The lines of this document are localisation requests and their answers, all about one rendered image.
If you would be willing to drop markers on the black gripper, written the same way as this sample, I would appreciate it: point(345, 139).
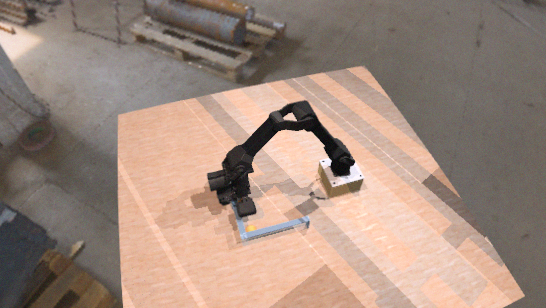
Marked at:
point(244, 207)

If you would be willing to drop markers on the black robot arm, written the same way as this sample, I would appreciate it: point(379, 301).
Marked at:
point(238, 161)

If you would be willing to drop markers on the low clear l-shaped wall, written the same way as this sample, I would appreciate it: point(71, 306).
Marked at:
point(275, 234)

